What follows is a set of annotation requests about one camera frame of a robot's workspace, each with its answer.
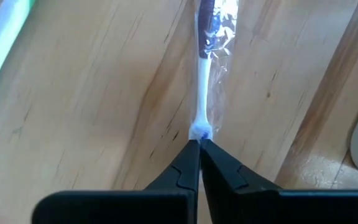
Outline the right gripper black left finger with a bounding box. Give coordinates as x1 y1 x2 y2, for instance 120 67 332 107
144 139 201 224

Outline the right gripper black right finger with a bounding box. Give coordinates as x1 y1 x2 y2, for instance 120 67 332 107
200 139 282 224

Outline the purple toothbrush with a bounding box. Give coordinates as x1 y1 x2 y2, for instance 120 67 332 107
187 0 239 143

